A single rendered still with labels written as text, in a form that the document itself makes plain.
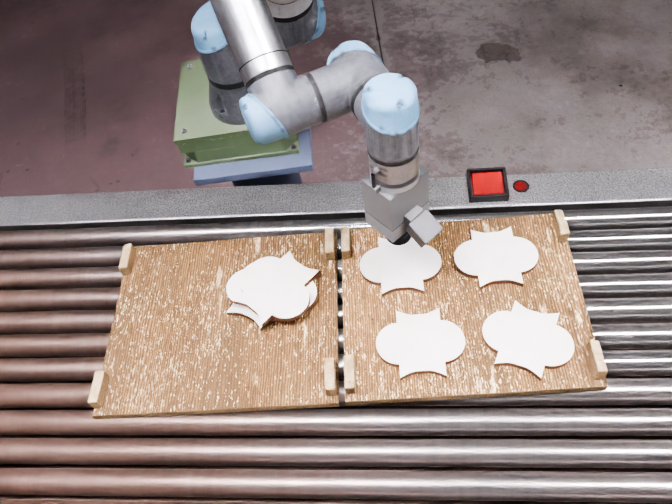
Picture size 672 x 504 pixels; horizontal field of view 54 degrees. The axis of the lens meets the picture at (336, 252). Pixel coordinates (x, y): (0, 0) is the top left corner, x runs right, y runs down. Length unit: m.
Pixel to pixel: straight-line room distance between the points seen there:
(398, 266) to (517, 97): 1.84
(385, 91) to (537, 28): 2.45
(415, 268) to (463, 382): 0.23
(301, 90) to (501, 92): 2.07
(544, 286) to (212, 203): 0.68
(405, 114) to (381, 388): 0.45
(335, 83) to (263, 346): 0.46
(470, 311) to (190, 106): 0.79
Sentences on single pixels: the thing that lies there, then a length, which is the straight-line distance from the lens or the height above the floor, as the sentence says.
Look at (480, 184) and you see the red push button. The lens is 1.34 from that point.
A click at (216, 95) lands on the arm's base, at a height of 1.02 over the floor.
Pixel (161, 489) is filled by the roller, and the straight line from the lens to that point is 1.13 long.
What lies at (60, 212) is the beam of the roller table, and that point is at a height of 0.92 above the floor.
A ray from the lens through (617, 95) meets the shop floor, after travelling 3.02.
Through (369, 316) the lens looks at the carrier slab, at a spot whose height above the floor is 0.94.
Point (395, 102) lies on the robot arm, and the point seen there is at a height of 1.35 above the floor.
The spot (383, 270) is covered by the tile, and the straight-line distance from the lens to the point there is 1.19.
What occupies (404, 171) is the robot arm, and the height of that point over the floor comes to 1.22.
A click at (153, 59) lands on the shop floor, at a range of 3.47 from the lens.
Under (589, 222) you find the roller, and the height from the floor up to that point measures 0.91.
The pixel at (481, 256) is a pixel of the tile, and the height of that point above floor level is 0.95.
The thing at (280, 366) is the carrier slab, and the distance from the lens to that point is 1.13.
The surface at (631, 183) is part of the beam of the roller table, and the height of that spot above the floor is 0.92.
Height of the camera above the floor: 1.93
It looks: 53 degrees down
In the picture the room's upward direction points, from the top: 11 degrees counter-clockwise
